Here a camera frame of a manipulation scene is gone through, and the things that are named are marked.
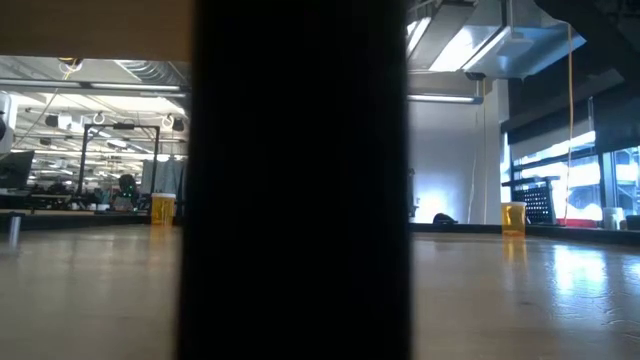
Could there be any black perforated cart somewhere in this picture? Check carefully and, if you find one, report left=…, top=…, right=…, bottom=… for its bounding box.
left=501, top=174, right=562, bottom=226

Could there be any black background gantry frame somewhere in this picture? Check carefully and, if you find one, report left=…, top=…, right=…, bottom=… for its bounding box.
left=75, top=122, right=162, bottom=197

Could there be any large orange pill bottle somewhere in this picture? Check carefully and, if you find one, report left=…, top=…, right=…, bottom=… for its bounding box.
left=149, top=192, right=177, bottom=226
left=500, top=201, right=528, bottom=236

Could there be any ceiling strip light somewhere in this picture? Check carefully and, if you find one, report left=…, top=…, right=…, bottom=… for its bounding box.
left=407, top=92, right=485, bottom=106

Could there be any pale hanging cloth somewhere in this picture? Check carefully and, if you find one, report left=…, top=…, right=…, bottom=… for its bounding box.
left=141, top=158, right=187, bottom=197

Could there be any silver ventilation duct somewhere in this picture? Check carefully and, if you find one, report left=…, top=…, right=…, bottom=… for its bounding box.
left=405, top=0, right=587, bottom=81

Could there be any red tray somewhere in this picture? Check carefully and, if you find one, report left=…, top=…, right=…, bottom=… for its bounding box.
left=558, top=217, right=604, bottom=229

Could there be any black monitor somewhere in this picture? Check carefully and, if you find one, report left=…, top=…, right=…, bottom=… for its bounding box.
left=0, top=149, right=36, bottom=191

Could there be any white bucket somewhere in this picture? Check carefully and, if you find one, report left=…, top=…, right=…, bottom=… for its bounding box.
left=601, top=205, right=627, bottom=231

